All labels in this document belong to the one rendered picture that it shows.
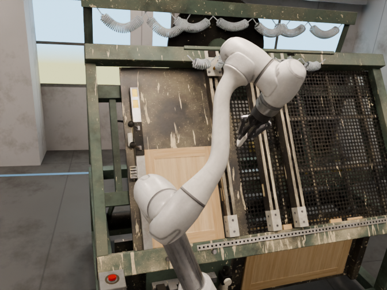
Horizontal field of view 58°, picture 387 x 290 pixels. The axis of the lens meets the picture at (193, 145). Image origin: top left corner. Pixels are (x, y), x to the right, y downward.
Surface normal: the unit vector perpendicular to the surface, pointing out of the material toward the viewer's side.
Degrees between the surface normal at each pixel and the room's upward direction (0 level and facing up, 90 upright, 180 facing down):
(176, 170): 54
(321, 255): 90
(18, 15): 90
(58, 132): 90
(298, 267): 90
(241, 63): 66
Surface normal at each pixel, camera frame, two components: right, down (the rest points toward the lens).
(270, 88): -0.62, 0.50
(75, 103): 0.21, 0.38
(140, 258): 0.29, -0.23
